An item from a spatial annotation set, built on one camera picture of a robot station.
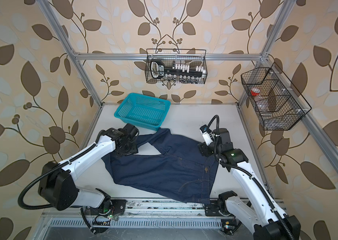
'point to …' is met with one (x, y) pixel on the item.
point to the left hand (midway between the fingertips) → (133, 151)
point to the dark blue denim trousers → (180, 169)
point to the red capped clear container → (255, 91)
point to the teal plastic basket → (143, 110)
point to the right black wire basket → (278, 104)
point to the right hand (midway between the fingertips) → (206, 143)
